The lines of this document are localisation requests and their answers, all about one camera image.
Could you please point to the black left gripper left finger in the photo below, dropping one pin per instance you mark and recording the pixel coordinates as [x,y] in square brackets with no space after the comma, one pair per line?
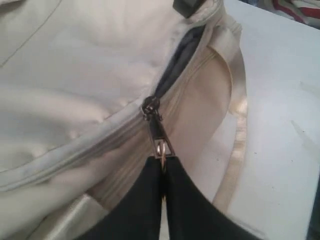
[138,215]

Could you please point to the cream fabric duffel bag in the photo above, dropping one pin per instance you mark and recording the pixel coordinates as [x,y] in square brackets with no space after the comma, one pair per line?
[73,78]

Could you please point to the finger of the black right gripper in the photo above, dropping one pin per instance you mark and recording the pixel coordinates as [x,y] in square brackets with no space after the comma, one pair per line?
[187,8]

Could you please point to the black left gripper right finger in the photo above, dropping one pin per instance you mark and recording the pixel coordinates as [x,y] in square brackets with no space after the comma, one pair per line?
[190,215]

